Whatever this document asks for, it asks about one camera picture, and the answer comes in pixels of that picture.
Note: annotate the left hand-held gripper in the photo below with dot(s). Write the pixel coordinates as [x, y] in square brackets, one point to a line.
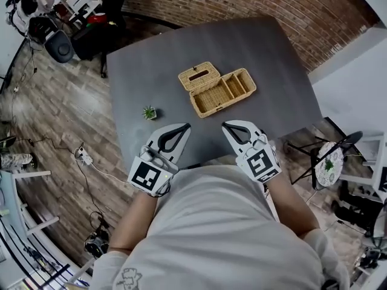
[157, 159]

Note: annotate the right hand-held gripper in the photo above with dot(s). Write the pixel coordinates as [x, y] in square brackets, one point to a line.
[257, 145]

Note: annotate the wicker basket organizer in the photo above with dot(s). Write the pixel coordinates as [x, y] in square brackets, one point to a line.
[211, 98]

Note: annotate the person's right forearm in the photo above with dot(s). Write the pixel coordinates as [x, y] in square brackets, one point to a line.
[290, 204]

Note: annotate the person's left forearm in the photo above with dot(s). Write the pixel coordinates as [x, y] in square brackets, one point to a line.
[133, 222]

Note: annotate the small potted green plant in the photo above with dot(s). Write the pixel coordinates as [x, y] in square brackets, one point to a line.
[149, 112]

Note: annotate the white power strip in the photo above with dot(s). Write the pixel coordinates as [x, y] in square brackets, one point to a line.
[83, 156]

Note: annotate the patterned round seat cushion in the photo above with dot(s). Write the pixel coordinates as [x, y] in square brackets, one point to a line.
[328, 165]

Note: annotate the person's white t-shirt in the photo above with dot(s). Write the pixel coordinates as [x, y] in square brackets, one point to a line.
[217, 237]

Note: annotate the black folding chair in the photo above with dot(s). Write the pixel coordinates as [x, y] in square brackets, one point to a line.
[353, 137]

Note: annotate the black device with stickers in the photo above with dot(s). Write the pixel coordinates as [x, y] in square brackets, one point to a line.
[96, 243]

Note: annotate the black equipment pile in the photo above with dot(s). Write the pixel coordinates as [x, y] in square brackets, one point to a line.
[350, 204]

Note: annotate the white wooden rack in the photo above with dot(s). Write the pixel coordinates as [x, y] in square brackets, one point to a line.
[30, 174]

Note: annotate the black and red bag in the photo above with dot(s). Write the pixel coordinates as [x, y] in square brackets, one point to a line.
[42, 29]

